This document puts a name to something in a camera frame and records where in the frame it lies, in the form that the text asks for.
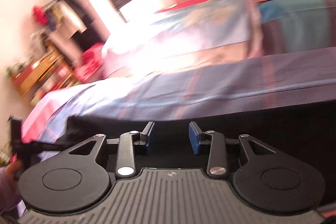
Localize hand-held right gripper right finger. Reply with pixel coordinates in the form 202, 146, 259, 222
189, 121, 277, 179

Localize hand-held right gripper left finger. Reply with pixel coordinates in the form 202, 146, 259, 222
62, 121, 155, 179

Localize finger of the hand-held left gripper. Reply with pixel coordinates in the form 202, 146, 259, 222
29, 141, 69, 154

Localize black pants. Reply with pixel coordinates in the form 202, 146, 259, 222
54, 98, 336, 210

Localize person's left forearm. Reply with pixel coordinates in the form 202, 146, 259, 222
0, 168, 22, 215

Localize person's left hand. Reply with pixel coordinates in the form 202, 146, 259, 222
5, 160, 24, 180

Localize plaid bed sheet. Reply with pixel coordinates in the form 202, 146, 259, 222
21, 47, 336, 159

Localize wooden shelf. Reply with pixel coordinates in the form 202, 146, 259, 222
10, 43, 79, 107

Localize red cloth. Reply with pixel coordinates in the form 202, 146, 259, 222
80, 43, 106, 71

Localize light blue pink blanket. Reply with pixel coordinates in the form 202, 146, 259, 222
101, 0, 263, 75

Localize hanging clothes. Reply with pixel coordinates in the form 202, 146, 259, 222
33, 0, 111, 56

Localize teal striped blanket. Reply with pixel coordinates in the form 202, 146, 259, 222
259, 0, 336, 56

